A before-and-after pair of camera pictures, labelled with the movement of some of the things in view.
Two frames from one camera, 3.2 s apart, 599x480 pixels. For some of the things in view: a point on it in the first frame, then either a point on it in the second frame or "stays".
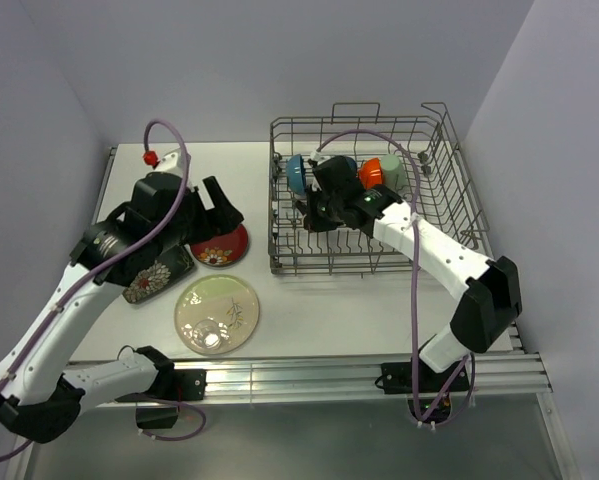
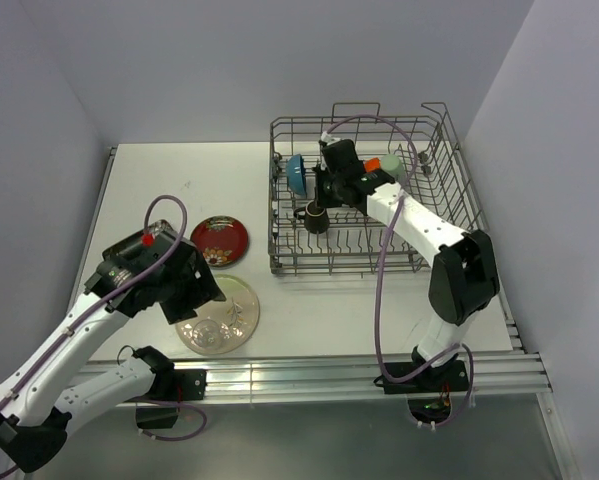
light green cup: x=392 y=172 stays
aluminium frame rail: x=514 y=374 stays
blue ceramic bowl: x=295 y=173 stays
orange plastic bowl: x=371 y=172 stays
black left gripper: x=226 y=216 → x=202 y=289
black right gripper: x=313 y=223 → x=321 y=172
